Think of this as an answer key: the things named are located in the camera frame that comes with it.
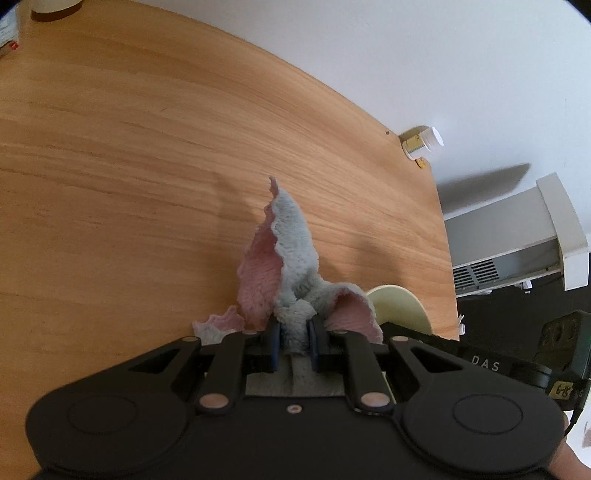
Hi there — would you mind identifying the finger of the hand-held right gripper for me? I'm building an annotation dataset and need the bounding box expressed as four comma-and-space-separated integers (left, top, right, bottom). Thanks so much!
378, 321, 446, 344

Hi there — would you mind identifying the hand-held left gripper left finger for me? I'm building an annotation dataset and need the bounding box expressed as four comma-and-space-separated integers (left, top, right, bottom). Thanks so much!
126, 320, 283, 415

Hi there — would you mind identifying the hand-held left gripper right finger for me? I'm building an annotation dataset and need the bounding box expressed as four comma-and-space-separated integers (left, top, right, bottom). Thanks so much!
307, 318, 464, 415

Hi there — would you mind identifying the pale green bowl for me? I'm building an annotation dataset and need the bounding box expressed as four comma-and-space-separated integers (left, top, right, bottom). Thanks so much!
365, 284, 433, 337

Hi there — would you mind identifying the pink fluffy cloth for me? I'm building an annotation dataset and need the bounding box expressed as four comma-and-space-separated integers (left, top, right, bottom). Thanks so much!
192, 175, 384, 395

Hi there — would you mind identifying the white heater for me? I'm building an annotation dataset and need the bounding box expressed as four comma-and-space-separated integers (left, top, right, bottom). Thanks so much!
443, 172, 591, 297

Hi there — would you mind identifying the small white yellow-label bottle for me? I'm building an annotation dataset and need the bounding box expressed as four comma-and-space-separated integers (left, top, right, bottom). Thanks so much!
400, 127, 445, 160

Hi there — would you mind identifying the white tumbler with red lid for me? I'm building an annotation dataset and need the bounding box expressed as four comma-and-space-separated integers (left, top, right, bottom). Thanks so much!
31, 0, 85, 21

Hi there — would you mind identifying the blue and white plastic packet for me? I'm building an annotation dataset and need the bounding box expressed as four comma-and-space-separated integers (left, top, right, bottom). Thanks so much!
0, 8, 23, 57

